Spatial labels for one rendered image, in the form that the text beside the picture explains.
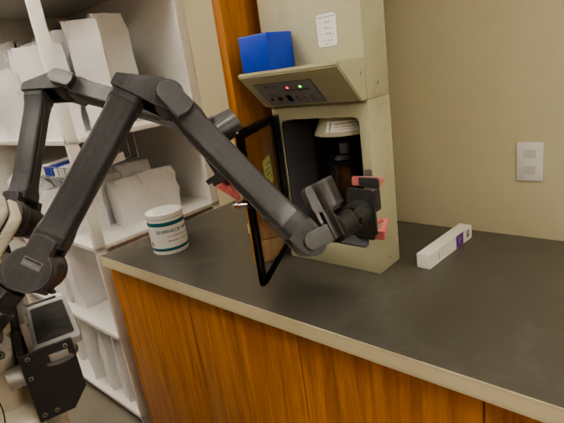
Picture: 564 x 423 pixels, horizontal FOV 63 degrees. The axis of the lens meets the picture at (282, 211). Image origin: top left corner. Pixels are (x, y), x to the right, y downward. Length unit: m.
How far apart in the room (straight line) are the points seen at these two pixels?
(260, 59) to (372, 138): 0.34
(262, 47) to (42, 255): 0.71
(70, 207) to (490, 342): 0.84
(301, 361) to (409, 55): 0.99
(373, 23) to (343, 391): 0.89
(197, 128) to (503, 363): 0.72
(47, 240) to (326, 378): 0.72
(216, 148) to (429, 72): 0.88
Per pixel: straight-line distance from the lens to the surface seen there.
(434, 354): 0.99
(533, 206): 1.54
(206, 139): 0.88
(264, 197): 0.87
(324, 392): 1.24
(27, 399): 1.22
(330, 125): 1.27
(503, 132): 1.51
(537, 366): 0.99
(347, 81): 1.10
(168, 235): 1.64
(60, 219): 0.88
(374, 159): 1.20
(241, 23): 1.38
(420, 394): 1.06
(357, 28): 1.17
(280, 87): 1.22
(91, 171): 0.88
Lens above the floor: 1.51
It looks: 17 degrees down
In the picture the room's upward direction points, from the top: 8 degrees counter-clockwise
